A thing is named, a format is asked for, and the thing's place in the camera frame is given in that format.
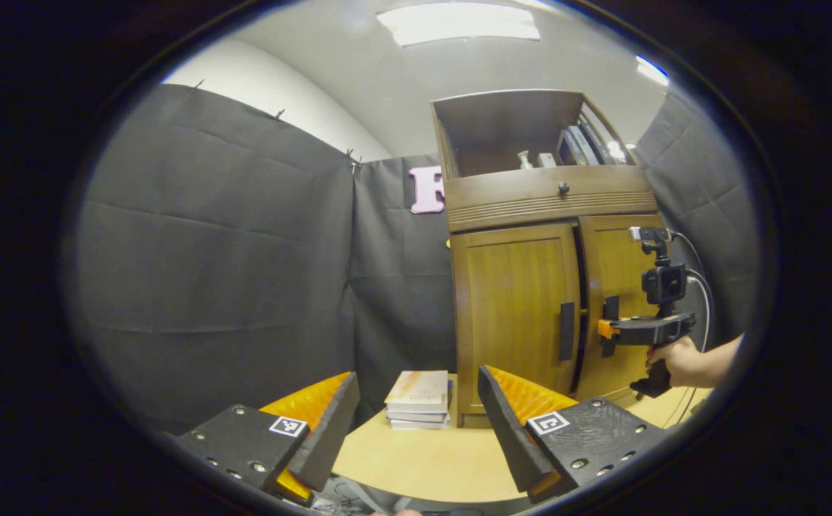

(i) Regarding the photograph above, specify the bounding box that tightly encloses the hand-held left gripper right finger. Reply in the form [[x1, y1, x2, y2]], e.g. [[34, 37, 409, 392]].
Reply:
[[477, 364, 671, 504]]

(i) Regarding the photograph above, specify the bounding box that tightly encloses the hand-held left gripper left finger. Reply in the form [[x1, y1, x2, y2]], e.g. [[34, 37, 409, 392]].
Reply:
[[172, 371, 360, 506]]

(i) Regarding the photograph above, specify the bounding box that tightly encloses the wooden cabinet door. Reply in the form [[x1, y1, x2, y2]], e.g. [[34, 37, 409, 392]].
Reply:
[[451, 222, 581, 418], [575, 214, 667, 402]]

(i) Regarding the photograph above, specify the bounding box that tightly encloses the wooden double-door shoe cabinet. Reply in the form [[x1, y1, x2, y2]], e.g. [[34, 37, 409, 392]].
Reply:
[[431, 89, 674, 429]]

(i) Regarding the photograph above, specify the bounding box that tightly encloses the thin grey book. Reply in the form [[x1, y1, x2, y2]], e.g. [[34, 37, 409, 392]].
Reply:
[[387, 408, 451, 424]]

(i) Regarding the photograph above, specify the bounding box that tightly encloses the wooden drawer with dark knob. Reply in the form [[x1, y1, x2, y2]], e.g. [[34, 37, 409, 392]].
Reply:
[[444, 165, 659, 234]]

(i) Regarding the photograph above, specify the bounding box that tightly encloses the small ceiling light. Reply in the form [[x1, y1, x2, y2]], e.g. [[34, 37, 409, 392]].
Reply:
[[636, 55, 671, 87]]

